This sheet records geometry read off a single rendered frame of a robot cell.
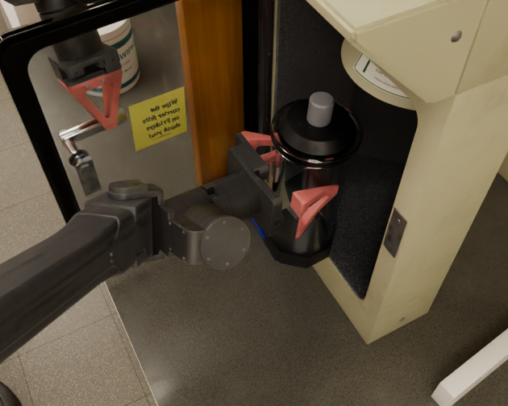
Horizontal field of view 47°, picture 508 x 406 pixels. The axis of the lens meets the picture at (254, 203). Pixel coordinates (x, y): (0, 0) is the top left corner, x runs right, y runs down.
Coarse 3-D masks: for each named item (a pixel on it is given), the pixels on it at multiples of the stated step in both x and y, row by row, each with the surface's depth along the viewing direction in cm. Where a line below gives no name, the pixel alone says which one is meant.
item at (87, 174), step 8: (80, 160) 70; (88, 160) 70; (80, 168) 70; (88, 168) 70; (80, 176) 71; (88, 176) 71; (96, 176) 72; (88, 184) 72; (96, 184) 73; (88, 192) 73
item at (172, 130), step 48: (192, 0) 64; (240, 0) 68; (48, 48) 58; (96, 48) 62; (144, 48) 65; (192, 48) 69; (240, 48) 73; (48, 96) 62; (96, 96) 66; (144, 96) 70; (192, 96) 74; (240, 96) 80; (96, 144) 71; (144, 144) 75; (192, 144) 81; (96, 192) 76
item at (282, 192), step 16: (272, 128) 68; (288, 144) 66; (352, 144) 67; (288, 160) 68; (304, 160) 65; (320, 160) 65; (336, 160) 65; (288, 176) 70; (304, 176) 68; (320, 176) 68; (336, 176) 69; (288, 192) 72; (336, 208) 76; (320, 224) 76; (288, 240) 79; (304, 240) 78; (320, 240) 79
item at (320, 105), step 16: (320, 96) 65; (288, 112) 68; (304, 112) 68; (320, 112) 65; (336, 112) 68; (288, 128) 66; (304, 128) 66; (320, 128) 66; (336, 128) 66; (352, 128) 67; (304, 144) 65; (320, 144) 65; (336, 144) 65
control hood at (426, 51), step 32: (320, 0) 38; (352, 0) 38; (384, 0) 38; (416, 0) 38; (448, 0) 38; (480, 0) 40; (352, 32) 36; (384, 32) 37; (416, 32) 39; (448, 32) 41; (384, 64) 40; (416, 64) 41; (448, 64) 43; (448, 96) 46
